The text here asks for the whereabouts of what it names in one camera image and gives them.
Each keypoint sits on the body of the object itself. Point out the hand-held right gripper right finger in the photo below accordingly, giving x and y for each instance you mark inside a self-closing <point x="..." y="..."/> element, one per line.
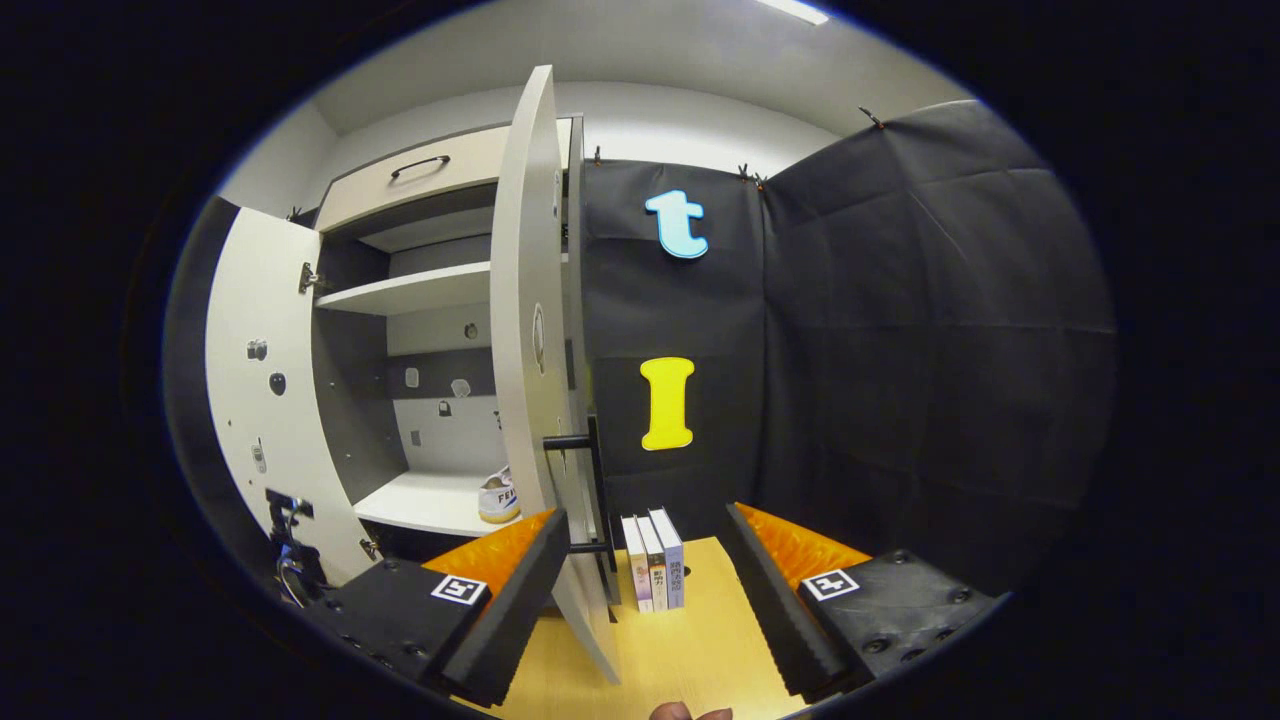
<point x="770" y="610"/>

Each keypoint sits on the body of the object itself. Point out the grey white shoe cabinet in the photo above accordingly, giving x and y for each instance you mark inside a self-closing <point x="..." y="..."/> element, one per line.
<point x="440" y="340"/>

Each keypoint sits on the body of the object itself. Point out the white cabinet shelf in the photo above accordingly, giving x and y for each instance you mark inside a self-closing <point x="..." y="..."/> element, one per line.
<point x="410" y="290"/>
<point x="420" y="500"/>

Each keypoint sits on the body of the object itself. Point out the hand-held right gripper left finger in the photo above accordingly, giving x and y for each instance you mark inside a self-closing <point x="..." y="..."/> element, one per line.
<point x="515" y="610"/>

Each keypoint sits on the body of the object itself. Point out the ceiling light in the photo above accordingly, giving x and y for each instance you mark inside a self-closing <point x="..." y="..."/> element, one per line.
<point x="795" y="10"/>

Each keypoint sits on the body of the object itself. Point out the white door with headphones sticker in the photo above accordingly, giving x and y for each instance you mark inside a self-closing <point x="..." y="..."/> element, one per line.
<point x="525" y="250"/>

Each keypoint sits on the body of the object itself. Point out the metal door hinge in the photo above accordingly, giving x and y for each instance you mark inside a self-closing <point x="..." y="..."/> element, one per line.
<point x="370" y="548"/>
<point x="310" y="278"/>

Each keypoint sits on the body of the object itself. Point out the white cabinet drawer front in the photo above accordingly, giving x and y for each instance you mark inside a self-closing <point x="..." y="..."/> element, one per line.
<point x="420" y="195"/>

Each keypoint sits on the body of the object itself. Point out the light purple book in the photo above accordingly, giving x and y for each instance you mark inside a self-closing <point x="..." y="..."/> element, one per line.
<point x="674" y="570"/>

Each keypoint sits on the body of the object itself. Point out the white yellow spine book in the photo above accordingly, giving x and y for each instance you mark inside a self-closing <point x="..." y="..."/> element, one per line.
<point x="656" y="575"/>

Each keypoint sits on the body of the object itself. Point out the white canvas shoe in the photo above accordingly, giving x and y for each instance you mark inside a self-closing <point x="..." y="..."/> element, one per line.
<point x="498" y="498"/>

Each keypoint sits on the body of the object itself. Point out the pale pink spine book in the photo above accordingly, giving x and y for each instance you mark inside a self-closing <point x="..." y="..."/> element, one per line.
<point x="634" y="570"/>

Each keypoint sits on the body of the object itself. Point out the white door with camera sticker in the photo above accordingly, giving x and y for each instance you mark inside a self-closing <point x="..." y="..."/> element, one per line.
<point x="260" y="440"/>

